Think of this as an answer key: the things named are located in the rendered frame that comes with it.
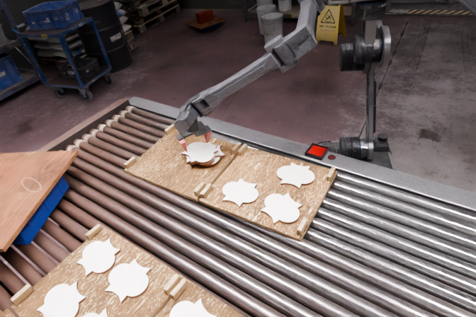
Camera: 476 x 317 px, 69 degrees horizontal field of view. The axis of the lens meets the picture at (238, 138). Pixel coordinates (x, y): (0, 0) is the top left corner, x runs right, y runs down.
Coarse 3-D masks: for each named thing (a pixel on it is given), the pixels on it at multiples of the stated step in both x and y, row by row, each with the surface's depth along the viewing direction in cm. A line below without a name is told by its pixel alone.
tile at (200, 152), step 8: (192, 144) 149; (200, 144) 148; (208, 144) 147; (192, 152) 145; (200, 152) 144; (208, 152) 143; (216, 152) 144; (192, 160) 140; (200, 160) 140; (208, 160) 139
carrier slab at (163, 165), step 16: (160, 144) 162; (176, 144) 160; (224, 144) 155; (144, 160) 154; (160, 160) 153; (176, 160) 151; (224, 160) 146; (144, 176) 145; (160, 176) 144; (176, 176) 142; (192, 176) 141; (208, 176) 140; (176, 192) 136; (192, 192) 133
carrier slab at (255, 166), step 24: (240, 168) 141; (264, 168) 139; (312, 168) 135; (216, 192) 132; (264, 192) 128; (288, 192) 126; (312, 192) 125; (240, 216) 121; (264, 216) 119; (312, 216) 116
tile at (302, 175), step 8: (280, 168) 136; (288, 168) 135; (296, 168) 134; (304, 168) 134; (280, 176) 132; (288, 176) 132; (296, 176) 131; (304, 176) 130; (312, 176) 130; (280, 184) 130; (288, 184) 129; (296, 184) 128; (304, 184) 128
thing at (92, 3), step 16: (96, 0) 466; (112, 0) 456; (96, 16) 436; (112, 16) 451; (80, 32) 449; (112, 32) 456; (96, 48) 458; (112, 48) 463; (128, 48) 495; (112, 64) 474; (128, 64) 490
